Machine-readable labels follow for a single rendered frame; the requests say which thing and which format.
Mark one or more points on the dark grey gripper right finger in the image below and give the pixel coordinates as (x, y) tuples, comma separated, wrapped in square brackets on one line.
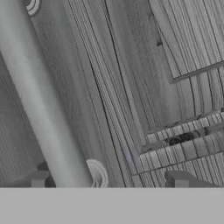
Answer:
[(175, 176)]

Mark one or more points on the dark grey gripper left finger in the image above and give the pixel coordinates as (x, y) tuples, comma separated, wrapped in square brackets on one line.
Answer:
[(43, 175)]

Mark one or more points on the wooden cabinet panel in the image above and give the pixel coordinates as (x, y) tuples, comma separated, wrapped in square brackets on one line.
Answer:
[(189, 32)]

